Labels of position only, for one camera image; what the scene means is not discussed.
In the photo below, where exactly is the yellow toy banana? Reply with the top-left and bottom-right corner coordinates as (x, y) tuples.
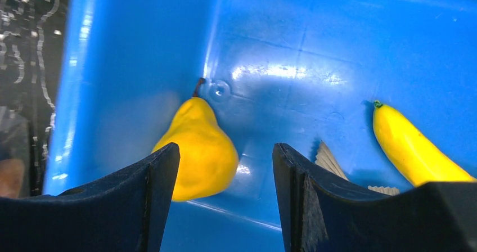
(372, 100), (476, 187)

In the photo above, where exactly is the yellow toy pear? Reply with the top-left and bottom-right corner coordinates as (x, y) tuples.
(152, 78), (239, 202)

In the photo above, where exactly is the blue plastic bin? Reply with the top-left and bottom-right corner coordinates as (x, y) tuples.
(43, 0), (476, 251)

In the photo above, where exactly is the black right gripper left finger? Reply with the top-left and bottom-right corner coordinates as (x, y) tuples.
(1, 143), (180, 251)

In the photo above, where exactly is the grey toy fish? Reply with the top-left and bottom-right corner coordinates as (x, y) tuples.
(314, 141), (400, 196)

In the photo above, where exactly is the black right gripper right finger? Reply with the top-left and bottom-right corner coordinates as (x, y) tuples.
(272, 143), (476, 251)

